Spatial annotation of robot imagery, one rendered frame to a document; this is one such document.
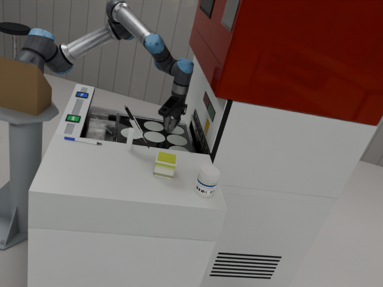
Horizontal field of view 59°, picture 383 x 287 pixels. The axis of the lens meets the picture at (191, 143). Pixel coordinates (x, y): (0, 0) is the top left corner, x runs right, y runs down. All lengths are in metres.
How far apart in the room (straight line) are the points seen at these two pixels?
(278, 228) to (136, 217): 0.89
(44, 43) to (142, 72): 2.43
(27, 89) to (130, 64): 2.51
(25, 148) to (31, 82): 0.37
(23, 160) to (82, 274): 0.86
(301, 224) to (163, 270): 0.81
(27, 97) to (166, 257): 1.02
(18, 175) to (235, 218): 1.18
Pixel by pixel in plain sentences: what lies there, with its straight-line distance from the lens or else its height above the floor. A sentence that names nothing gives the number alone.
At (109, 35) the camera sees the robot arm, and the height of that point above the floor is 1.22.
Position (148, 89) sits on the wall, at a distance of 4.22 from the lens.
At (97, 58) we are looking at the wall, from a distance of 4.32.
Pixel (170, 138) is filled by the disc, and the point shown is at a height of 0.90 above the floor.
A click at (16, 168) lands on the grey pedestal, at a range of 2.04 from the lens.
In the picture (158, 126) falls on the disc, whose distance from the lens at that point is 1.70.
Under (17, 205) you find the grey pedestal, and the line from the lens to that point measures 2.20.
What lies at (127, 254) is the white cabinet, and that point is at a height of 0.73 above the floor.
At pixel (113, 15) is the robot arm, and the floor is 1.35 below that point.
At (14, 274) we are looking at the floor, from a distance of 2.15.
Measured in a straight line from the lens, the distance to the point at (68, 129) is 1.45.
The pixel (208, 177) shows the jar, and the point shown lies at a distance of 1.13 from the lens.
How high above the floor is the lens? 1.66
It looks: 28 degrees down
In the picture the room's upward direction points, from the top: 15 degrees clockwise
